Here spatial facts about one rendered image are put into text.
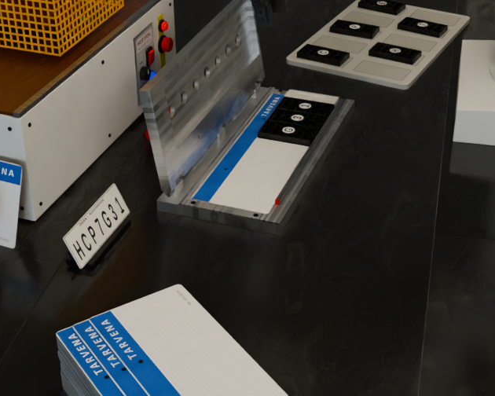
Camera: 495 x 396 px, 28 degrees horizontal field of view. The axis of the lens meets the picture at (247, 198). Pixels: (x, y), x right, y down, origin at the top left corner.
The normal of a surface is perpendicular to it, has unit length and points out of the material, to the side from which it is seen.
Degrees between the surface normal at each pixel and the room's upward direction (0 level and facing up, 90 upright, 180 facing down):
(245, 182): 0
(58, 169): 90
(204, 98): 81
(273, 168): 0
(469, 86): 4
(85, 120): 90
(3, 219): 69
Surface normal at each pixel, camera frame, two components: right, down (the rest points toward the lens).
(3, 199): -0.39, 0.16
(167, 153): 0.92, 0.04
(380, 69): 0.00, -0.84
